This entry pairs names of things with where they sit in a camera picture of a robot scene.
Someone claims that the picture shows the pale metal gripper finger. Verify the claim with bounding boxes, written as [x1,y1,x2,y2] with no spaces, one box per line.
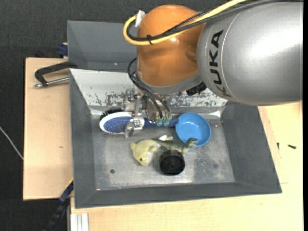
[124,117,145,139]
[123,88,137,112]

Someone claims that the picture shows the blue and white hairbrush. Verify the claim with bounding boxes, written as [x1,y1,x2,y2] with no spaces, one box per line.
[99,108,179,136]

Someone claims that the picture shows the pale yellow plush toy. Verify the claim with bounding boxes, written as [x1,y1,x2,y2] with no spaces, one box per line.
[129,135,174,167]

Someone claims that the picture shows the green toy dinosaur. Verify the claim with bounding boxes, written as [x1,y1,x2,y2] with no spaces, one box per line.
[151,137,199,157]

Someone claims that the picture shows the grey metal bin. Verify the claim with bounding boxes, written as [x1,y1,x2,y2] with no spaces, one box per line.
[66,20,282,209]

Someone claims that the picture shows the blue plastic bowl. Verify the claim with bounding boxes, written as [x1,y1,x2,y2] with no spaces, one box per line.
[175,112,212,147]

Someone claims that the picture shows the black round wheel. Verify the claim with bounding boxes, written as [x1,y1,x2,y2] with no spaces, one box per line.
[159,150,186,176]

